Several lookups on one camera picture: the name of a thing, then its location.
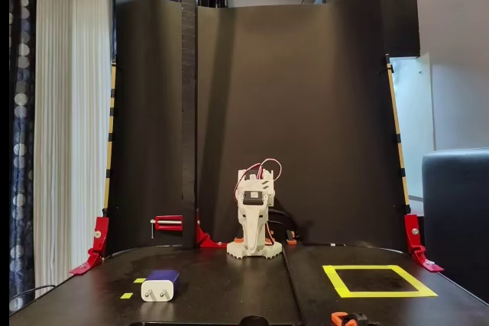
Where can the black vertical camera pole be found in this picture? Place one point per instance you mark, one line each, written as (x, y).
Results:
(189, 112)

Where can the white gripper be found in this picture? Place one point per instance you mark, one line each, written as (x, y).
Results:
(250, 220)

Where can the black curved backdrop sheet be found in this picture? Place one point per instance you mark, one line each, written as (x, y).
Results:
(305, 112)

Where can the yellow tape square outline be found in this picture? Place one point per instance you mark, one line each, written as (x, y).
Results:
(382, 294)

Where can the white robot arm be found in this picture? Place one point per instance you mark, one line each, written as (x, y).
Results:
(241, 177)

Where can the red side bracket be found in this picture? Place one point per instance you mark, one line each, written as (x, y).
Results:
(414, 242)
(97, 242)

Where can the small orange base clamp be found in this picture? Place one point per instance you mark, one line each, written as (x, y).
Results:
(270, 242)
(238, 241)

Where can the white pleated curtain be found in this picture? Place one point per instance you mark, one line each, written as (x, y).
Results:
(72, 112)

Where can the orange black spring clamp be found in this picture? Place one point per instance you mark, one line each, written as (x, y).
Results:
(344, 319)
(291, 238)

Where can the small yellow tape marker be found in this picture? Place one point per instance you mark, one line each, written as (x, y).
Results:
(126, 295)
(138, 280)

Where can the red screw clamp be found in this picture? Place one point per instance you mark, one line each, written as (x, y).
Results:
(168, 223)

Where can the dark blue armchair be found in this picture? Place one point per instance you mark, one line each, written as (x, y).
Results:
(458, 207)

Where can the red pole foot bracket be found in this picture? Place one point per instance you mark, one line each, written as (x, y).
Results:
(206, 240)

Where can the blue white charger block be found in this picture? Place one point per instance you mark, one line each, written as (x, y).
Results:
(158, 288)

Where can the yellow black striped stick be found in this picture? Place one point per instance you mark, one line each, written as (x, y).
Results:
(111, 120)
(398, 131)

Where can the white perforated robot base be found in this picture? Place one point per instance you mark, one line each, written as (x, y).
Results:
(235, 251)

